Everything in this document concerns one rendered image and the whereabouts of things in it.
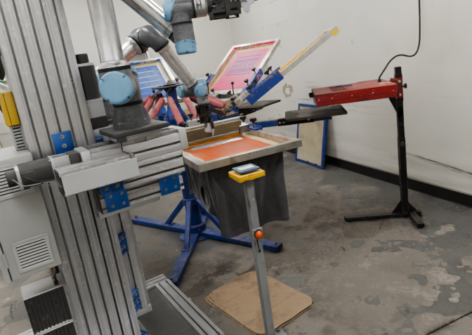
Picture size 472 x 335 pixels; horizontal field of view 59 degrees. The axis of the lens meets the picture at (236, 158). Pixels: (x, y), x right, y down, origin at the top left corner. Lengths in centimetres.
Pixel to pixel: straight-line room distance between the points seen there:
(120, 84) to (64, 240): 74
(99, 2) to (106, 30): 9
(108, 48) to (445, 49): 279
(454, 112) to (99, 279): 291
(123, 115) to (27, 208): 51
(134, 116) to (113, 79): 21
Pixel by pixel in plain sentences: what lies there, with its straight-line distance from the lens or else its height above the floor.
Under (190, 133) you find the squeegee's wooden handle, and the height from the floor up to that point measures 104.
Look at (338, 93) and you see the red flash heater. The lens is 309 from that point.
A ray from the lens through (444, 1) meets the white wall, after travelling 372.
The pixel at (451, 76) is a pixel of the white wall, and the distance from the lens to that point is 371.
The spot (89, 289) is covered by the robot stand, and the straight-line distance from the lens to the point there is 200.
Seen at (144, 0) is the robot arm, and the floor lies 171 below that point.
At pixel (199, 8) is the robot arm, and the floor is 165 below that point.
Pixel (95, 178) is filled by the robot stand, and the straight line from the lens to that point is 152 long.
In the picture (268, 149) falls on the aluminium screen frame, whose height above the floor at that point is 98.
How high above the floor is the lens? 148
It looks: 14 degrees down
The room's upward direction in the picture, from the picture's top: 9 degrees counter-clockwise
